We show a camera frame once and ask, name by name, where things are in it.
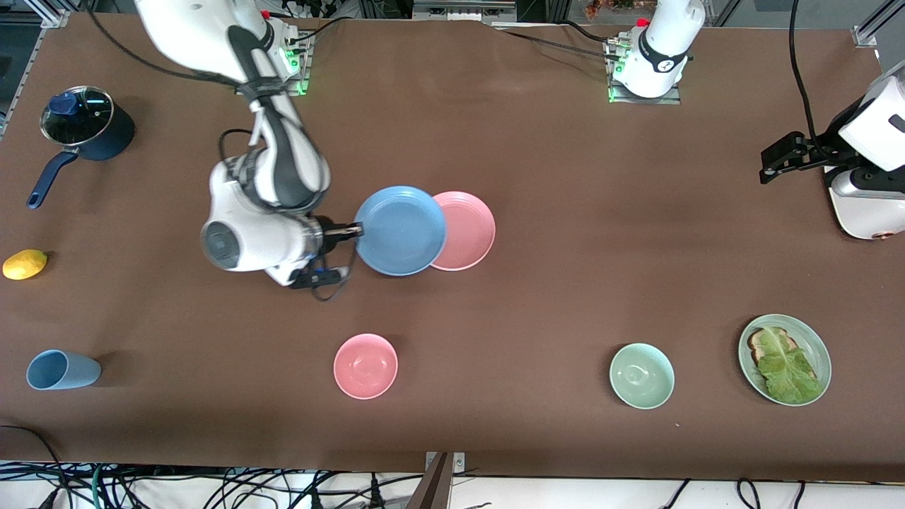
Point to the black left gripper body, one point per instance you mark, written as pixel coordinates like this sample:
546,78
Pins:
804,150

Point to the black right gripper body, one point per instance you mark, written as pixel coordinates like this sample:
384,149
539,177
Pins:
330,235

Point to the blue plate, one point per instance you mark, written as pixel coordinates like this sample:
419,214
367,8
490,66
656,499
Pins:
403,230

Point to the pink plate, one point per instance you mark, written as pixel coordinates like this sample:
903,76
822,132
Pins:
470,233

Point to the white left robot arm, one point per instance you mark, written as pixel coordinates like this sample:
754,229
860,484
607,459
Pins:
661,42

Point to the white toaster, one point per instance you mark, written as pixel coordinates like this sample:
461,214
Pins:
859,215

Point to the pink bowl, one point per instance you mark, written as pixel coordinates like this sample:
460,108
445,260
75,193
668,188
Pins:
365,366

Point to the toast slice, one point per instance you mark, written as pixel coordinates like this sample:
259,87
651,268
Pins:
758,346

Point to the green plate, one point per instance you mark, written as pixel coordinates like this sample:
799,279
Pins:
813,346

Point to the green lettuce leaf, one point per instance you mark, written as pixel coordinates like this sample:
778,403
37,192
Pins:
788,375

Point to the brown table cover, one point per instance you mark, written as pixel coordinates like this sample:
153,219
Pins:
537,318

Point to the dark blue saucepan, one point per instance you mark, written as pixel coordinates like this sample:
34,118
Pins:
120,134

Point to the mint green bowl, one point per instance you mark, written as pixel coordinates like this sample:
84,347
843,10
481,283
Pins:
642,376

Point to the grey metal box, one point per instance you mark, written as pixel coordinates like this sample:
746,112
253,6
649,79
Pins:
463,8

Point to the glass lid blue knob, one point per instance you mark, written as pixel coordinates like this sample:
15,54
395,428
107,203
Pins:
81,116

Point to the blue cup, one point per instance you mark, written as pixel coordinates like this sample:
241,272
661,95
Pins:
63,371

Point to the yellow lemon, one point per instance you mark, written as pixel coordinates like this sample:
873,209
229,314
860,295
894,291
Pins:
25,264

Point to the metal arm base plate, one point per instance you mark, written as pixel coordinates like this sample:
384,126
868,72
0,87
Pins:
300,89
672,100

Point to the aluminium frame profile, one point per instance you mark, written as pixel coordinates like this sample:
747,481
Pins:
56,18
877,25

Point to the metal table bracket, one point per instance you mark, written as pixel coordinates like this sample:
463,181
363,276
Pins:
459,461

